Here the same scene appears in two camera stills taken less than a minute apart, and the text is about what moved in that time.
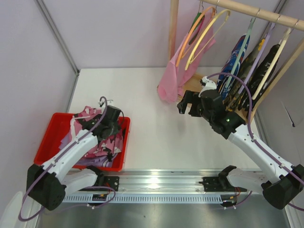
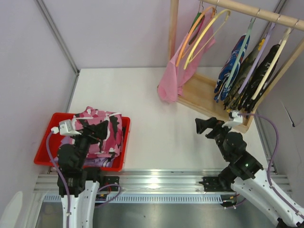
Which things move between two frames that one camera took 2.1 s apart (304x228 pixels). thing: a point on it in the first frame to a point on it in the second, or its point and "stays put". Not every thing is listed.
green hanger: [199, 23] stays put
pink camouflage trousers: [111, 143] stays put
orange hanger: [206, 8] stays put
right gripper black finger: [189, 97] to [202, 125]
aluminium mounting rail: [161, 181] stays put
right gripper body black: [192, 104] to [214, 131]
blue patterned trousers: [224, 71] stays put
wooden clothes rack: [192, 81] stays put
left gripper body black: [87, 123] to [90, 132]
